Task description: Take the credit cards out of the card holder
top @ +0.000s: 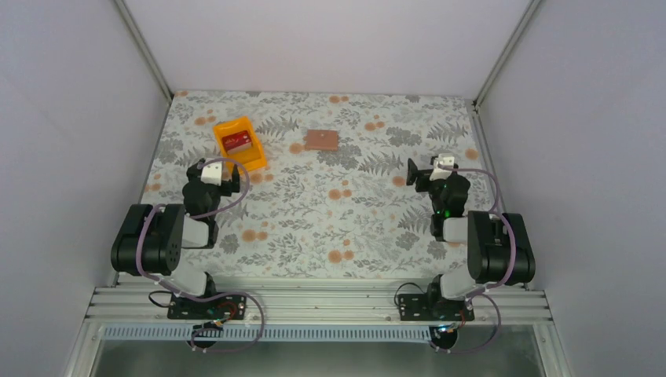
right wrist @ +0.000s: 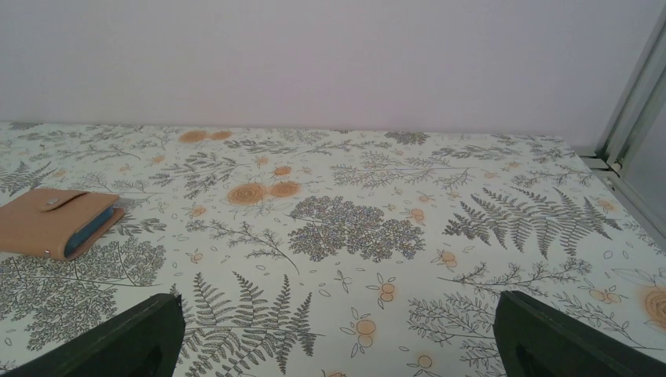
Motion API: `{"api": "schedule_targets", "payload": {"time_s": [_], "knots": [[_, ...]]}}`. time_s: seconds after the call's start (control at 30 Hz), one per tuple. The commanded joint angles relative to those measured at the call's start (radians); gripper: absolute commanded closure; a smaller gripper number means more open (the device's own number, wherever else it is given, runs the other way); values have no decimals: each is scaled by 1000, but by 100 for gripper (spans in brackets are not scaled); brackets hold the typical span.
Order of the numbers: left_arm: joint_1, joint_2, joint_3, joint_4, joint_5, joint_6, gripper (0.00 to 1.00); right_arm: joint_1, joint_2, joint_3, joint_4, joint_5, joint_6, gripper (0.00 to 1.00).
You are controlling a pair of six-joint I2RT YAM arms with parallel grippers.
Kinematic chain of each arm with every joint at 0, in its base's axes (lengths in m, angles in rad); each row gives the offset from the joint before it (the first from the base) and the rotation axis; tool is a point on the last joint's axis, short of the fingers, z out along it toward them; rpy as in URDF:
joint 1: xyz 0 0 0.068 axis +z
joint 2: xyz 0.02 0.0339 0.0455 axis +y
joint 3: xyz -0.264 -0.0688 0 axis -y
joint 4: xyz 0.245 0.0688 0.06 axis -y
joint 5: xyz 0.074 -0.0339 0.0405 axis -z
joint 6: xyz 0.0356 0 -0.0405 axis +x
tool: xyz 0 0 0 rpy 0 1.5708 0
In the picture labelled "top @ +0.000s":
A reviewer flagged tan leather card holder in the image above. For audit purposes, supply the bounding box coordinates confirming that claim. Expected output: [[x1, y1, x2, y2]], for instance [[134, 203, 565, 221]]
[[304, 130, 338, 152]]

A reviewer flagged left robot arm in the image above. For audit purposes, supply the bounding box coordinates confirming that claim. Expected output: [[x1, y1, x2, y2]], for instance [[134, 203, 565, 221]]
[[110, 158, 249, 304]]

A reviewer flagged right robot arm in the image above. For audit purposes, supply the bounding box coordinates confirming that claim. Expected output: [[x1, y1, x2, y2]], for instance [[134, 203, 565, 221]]
[[406, 155, 536, 305]]

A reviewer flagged red VIP card in bin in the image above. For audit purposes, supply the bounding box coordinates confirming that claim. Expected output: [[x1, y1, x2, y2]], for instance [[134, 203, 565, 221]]
[[221, 130, 253, 155]]

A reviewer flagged yellow plastic bin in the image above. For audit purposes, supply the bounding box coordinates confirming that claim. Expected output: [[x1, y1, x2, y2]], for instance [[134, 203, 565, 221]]
[[212, 116, 268, 171]]

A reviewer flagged floral table cloth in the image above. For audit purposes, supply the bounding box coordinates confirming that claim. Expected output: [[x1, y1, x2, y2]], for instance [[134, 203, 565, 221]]
[[142, 90, 492, 279]]

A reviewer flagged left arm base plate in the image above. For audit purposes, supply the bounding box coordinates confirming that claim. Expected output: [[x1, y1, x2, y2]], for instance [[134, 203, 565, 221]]
[[166, 295, 247, 321]]

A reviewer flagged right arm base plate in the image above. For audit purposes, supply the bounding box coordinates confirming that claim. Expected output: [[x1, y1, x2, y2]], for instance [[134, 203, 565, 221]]
[[395, 294, 475, 322]]

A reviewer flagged aluminium rail frame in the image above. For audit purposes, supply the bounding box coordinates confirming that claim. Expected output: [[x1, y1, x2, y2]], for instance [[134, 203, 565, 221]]
[[84, 275, 553, 345]]

